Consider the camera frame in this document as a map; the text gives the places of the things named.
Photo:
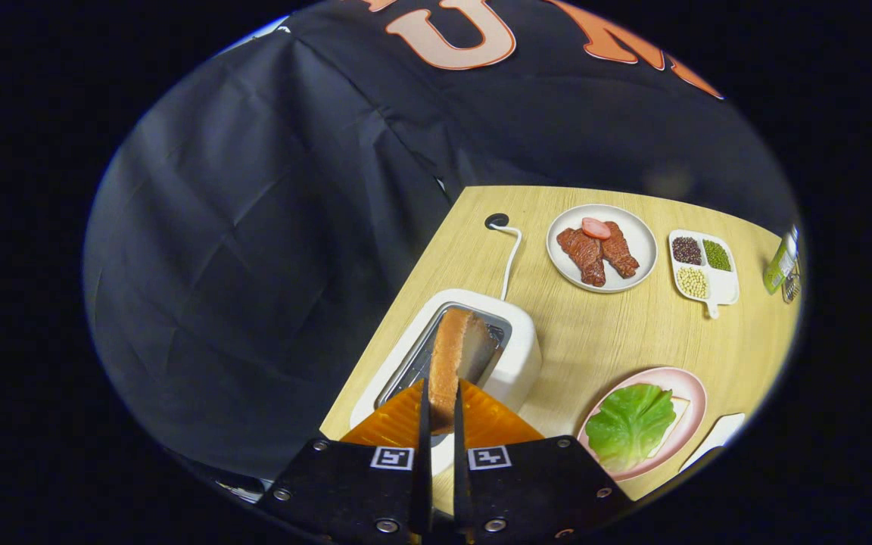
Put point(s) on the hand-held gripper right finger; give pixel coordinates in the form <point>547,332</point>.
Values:
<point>460,469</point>

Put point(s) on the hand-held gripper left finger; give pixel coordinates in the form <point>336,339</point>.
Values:
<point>425,454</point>

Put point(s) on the toasted bread slice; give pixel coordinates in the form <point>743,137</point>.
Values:
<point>451,356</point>

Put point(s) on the green lettuce leaf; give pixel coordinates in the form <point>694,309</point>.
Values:
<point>629,424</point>

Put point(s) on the cream white toaster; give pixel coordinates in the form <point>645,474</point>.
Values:
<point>515,356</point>

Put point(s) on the white bread slice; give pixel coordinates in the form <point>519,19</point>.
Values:
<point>680,412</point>

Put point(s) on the pink round plate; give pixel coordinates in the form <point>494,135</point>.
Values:
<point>689,390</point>

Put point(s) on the brown meat piece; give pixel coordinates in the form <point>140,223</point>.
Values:
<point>583,257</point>
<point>620,253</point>

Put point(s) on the black backdrop cloth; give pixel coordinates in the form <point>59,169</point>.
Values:
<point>254,265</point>

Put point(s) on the white square plate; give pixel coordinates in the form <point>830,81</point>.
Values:
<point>720,435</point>

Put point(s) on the red sausage slice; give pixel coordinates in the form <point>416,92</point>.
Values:
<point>596,228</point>

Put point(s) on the round white meat plate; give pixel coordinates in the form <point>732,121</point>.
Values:
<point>636,231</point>

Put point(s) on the pile of yellow soybeans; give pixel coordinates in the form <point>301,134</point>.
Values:
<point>692,282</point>

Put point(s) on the pile of dark beans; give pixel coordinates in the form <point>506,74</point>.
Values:
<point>686,250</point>

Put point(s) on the white divided dish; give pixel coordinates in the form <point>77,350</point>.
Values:
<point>724,286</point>

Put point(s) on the pile of green beans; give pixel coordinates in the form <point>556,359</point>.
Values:
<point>717,256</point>

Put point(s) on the silver and green bottle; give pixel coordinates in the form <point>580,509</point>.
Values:
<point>780,265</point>

